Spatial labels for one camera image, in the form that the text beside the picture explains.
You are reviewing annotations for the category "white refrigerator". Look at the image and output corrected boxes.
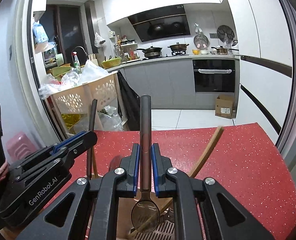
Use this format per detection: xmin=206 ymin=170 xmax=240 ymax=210
xmin=227 ymin=0 xmax=293 ymax=143

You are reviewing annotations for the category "pink plastic stool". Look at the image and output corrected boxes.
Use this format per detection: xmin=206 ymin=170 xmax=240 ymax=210
xmin=6 ymin=132 xmax=37 ymax=163

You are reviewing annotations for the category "black wok on stove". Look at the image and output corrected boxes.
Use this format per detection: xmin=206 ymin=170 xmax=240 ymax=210
xmin=137 ymin=46 xmax=162 ymax=59

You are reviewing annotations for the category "built-in black oven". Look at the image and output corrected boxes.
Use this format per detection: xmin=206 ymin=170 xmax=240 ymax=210
xmin=192 ymin=59 xmax=236 ymax=93

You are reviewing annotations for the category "cardboard box on floor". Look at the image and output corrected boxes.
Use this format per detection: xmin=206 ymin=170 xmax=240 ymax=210
xmin=215 ymin=94 xmax=235 ymax=119

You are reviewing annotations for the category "black hanging cloth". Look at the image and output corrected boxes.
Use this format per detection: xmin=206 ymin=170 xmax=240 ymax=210
xmin=117 ymin=70 xmax=140 ymax=131

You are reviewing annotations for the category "dark spoon black handle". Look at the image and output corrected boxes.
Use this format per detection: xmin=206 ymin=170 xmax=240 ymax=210
xmin=86 ymin=99 xmax=97 ymax=180

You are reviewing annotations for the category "brown pot on stove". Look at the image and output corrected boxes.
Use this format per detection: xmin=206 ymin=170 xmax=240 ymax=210
xmin=168 ymin=42 xmax=189 ymax=56

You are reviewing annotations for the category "beige utensil holder caddy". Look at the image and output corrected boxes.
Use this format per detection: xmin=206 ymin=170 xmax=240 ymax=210
xmin=116 ymin=196 xmax=175 ymax=239

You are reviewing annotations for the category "plain bamboo chopstick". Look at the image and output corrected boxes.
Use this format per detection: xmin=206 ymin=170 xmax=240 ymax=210
xmin=91 ymin=147 xmax=98 ymax=178

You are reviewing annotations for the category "long bamboo chopstick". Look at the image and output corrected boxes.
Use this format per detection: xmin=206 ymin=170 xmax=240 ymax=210
xmin=127 ymin=126 xmax=225 ymax=239

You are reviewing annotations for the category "black range hood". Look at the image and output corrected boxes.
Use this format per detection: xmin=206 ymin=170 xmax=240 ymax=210
xmin=128 ymin=4 xmax=190 ymax=42

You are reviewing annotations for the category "beige plastic storage cart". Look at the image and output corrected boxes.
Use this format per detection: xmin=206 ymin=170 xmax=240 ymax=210
xmin=50 ymin=71 xmax=128 ymax=138

